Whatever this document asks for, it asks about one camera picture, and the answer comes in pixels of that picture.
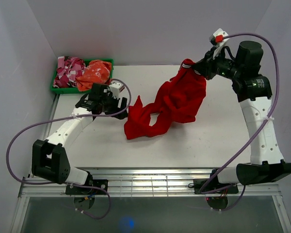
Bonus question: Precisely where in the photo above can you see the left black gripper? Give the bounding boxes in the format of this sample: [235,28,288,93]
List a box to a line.
[100,92,128,119]

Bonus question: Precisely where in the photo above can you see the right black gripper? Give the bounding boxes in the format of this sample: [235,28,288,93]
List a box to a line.
[191,46,242,81]

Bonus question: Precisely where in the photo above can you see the red trousers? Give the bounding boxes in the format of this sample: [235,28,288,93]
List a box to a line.
[124,59,206,140]

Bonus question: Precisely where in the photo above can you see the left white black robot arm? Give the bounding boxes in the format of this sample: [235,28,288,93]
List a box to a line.
[32,79,131,194]

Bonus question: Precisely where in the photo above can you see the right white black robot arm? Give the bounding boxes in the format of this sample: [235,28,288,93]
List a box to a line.
[193,41,291,193]

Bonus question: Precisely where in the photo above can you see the orange crumpled garment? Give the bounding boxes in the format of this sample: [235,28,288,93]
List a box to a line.
[76,60,112,92]

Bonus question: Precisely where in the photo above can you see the green plastic tray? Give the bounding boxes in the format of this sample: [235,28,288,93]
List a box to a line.
[50,58,113,94]

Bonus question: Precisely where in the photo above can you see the pink patterned garment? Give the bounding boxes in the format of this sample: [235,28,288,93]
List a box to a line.
[52,56,86,88]

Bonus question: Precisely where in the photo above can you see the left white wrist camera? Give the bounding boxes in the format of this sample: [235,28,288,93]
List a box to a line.
[109,82,125,99]

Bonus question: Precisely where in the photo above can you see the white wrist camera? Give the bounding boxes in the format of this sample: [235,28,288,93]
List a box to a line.
[209,28,229,59]
[109,82,125,99]

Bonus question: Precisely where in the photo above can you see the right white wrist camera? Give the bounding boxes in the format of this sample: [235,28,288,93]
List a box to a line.
[209,28,229,59]

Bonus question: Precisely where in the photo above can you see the aluminium frame rail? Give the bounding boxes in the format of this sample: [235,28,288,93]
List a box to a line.
[19,168,282,198]

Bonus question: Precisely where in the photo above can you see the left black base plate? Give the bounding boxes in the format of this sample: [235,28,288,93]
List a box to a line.
[65,179,109,196]

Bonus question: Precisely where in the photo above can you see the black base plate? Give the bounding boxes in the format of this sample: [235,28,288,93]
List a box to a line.
[65,179,109,196]
[188,179,239,194]

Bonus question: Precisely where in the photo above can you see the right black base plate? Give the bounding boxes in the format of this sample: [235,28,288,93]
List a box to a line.
[188,179,239,194]

